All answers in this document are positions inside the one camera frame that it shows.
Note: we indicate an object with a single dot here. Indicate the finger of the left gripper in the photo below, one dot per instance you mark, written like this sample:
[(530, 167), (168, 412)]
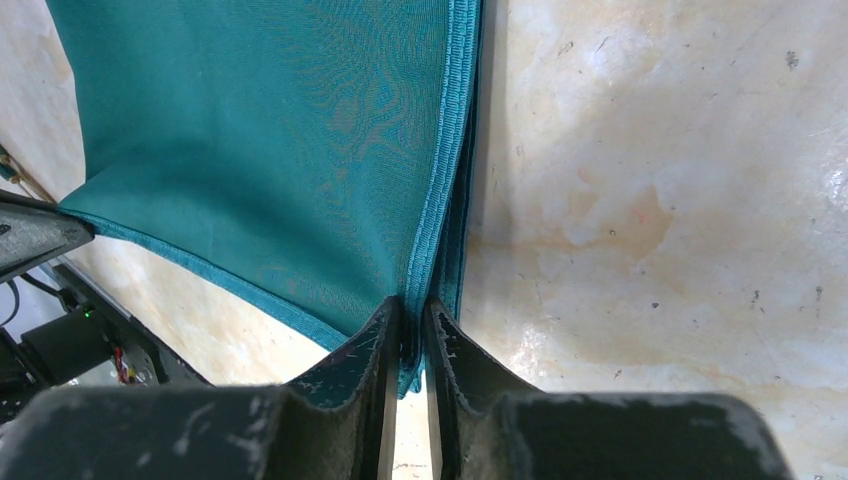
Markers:
[(34, 232)]

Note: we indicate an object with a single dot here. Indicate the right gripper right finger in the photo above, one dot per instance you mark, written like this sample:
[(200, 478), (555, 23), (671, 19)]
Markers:
[(488, 423)]

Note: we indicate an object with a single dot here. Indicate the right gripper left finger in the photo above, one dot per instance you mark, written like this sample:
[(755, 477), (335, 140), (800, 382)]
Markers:
[(336, 420)]

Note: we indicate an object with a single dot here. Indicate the teal cloth napkin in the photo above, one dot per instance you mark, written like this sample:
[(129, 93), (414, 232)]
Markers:
[(310, 157)]

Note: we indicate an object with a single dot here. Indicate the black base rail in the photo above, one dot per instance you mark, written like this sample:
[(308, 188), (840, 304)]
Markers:
[(90, 332)]

